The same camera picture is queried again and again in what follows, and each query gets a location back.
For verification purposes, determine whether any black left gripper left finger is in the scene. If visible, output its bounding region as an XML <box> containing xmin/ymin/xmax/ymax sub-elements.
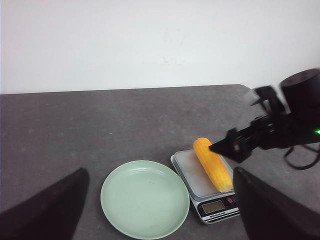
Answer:
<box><xmin>0</xmin><ymin>168</ymin><xmax>90</xmax><ymax>240</ymax></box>

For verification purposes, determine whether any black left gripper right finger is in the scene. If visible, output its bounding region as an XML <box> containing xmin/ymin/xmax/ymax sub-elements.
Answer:
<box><xmin>233</xmin><ymin>167</ymin><xmax>320</xmax><ymax>240</ymax></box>

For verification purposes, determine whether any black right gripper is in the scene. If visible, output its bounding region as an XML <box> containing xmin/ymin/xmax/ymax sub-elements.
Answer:
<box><xmin>209</xmin><ymin>85</ymin><xmax>320</xmax><ymax>163</ymax></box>

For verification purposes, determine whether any yellow corn cob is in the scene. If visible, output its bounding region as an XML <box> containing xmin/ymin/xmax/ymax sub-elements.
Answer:
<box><xmin>193</xmin><ymin>137</ymin><xmax>233</xmax><ymax>193</ymax></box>

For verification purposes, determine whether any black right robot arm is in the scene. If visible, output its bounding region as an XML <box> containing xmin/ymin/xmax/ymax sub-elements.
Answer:
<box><xmin>209</xmin><ymin>68</ymin><xmax>320</xmax><ymax>163</ymax></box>

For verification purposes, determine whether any silver digital kitchen scale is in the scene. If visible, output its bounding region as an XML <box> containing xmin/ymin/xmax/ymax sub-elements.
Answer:
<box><xmin>170</xmin><ymin>150</ymin><xmax>240</xmax><ymax>225</ymax></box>

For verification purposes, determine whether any light green plate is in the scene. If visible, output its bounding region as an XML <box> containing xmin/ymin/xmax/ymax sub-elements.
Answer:
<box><xmin>100</xmin><ymin>160</ymin><xmax>190</xmax><ymax>240</ymax></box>

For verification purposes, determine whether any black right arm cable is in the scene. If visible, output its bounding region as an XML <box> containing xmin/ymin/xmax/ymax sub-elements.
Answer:
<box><xmin>283</xmin><ymin>143</ymin><xmax>320</xmax><ymax>171</ymax></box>

